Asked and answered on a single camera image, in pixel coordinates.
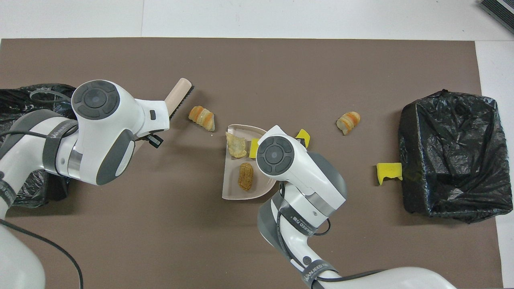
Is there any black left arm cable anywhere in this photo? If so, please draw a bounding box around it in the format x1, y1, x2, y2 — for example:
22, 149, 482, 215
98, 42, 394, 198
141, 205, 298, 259
0, 89, 84, 289

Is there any yellow sponge piece with notch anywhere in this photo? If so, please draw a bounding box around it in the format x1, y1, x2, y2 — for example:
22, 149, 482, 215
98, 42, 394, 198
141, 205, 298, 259
376, 162, 403, 186

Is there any dark ribbed object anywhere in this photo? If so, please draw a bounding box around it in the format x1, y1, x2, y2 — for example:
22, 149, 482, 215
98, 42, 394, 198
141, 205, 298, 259
479, 0, 514, 35

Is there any black trash bag bin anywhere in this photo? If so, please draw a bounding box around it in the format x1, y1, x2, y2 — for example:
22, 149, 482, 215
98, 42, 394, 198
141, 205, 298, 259
0, 83, 77, 207
398, 90, 513, 224

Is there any irregular yellow sponge chunk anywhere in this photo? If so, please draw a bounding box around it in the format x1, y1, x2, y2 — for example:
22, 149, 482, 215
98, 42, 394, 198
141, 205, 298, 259
295, 129, 311, 149

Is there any beige brush with black bristles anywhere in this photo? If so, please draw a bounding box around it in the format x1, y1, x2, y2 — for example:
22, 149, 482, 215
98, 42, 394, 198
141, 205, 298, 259
165, 77, 195, 120

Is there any brown table mat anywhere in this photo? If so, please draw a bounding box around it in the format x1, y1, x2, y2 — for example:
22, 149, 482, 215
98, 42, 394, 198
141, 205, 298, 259
0, 38, 503, 289

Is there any beige plastic dustpan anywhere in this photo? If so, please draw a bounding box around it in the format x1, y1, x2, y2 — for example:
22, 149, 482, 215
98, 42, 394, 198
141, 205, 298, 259
222, 124, 277, 201

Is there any small striped bread roll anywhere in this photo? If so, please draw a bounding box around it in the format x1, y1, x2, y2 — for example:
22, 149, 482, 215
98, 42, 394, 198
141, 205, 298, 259
336, 111, 361, 136

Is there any large striped bread roll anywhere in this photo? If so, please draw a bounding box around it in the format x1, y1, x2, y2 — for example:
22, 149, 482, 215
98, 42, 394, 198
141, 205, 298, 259
188, 106, 216, 132

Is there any brown fried croquette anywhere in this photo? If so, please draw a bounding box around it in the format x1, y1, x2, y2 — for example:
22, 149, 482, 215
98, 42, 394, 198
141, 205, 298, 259
238, 162, 254, 191

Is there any pale bread piece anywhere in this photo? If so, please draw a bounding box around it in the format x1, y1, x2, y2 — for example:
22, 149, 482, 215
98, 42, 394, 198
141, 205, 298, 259
225, 131, 248, 159

